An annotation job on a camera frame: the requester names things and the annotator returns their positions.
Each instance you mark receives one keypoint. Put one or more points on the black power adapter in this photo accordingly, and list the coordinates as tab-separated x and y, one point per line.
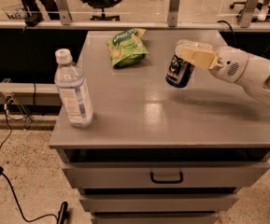
34	20

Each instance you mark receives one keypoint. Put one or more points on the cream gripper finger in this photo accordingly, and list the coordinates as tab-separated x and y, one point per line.
204	59
199	45

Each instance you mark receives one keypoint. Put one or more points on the grey drawer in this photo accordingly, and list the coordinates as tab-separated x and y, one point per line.
144	218
135	175
143	203

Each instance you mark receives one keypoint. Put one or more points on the grey drawer cabinet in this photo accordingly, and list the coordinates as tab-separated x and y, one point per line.
138	117

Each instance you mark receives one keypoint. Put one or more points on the clear plastic water bottle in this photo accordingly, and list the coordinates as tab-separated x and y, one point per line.
73	90

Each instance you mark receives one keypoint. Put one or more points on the blue pepsi can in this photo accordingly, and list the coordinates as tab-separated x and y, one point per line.
179	71

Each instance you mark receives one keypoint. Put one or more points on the metal railing post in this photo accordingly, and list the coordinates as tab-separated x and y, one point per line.
172	17
64	13
246	16

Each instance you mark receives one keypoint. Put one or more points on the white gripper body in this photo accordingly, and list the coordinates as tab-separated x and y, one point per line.
231	65

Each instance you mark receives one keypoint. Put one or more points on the left metal railing post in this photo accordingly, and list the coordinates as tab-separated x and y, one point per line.
64	13

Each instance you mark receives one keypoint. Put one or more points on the middle grey drawer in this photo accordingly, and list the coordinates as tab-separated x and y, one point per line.
143	203

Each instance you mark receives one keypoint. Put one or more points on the bottom grey drawer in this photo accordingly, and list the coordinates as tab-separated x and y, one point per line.
144	218

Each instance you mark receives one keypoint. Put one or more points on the green snack bag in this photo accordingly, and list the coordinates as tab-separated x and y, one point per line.
127	48

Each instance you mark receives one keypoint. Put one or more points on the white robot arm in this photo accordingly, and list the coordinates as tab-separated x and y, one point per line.
255	80

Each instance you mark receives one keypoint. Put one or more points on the top grey drawer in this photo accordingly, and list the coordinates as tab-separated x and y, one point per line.
135	175

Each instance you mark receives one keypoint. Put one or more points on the right metal railing post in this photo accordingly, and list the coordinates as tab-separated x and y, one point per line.
246	16

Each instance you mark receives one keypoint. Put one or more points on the middle metal railing post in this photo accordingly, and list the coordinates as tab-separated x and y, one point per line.
172	17

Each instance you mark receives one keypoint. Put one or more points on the black drawer handle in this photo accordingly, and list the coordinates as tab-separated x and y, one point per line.
177	178

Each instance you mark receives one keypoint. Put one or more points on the metal horizontal rail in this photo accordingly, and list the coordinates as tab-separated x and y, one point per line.
260	27

